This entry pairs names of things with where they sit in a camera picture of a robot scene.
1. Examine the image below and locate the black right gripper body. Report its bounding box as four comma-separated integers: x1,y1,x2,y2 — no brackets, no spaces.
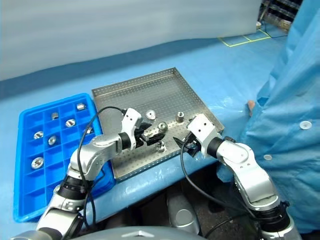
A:
184,132,202,154

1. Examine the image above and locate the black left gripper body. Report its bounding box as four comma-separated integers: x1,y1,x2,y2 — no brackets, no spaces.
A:
134,122,151,149

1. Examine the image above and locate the perforated steel tray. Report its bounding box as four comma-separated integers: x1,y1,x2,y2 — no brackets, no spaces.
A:
91,66,225,183

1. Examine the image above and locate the blue plastic compartment tray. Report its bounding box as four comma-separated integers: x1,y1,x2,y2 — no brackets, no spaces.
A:
13,92,116,224

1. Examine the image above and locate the person's bare hand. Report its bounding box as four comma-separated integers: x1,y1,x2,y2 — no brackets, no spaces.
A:
247,99,256,117

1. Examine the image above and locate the grey rounded robot leg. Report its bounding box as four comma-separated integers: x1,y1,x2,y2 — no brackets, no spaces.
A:
166,191,201,236

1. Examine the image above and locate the blue plastic table cover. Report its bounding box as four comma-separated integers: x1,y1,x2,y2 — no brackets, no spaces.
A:
0,33,291,226

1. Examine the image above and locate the grey robot torso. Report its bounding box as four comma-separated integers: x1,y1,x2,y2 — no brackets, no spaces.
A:
9,226,209,240

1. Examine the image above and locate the person in blue coat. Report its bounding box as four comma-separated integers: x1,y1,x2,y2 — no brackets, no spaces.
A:
239,0,320,235

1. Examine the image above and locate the yellow floor marking tape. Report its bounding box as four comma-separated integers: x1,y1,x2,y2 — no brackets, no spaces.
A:
217,28,273,48

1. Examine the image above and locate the dark storage shelf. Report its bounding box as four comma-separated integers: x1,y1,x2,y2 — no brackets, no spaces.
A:
259,0,304,32

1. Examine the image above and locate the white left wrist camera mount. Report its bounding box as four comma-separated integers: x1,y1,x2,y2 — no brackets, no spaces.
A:
121,107,143,141

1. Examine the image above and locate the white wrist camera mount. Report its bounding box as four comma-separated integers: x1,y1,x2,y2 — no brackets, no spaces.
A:
186,113,224,156
121,107,143,141

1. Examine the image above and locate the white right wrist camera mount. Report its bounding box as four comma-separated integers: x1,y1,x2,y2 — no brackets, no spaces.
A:
186,113,224,156

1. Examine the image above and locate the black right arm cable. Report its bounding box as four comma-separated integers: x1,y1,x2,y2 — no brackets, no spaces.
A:
180,143,263,238

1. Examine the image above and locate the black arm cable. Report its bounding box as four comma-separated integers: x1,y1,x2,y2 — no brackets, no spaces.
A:
76,106,127,227
180,143,263,238

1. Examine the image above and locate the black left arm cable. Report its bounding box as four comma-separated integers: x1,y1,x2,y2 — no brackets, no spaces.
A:
76,106,127,227

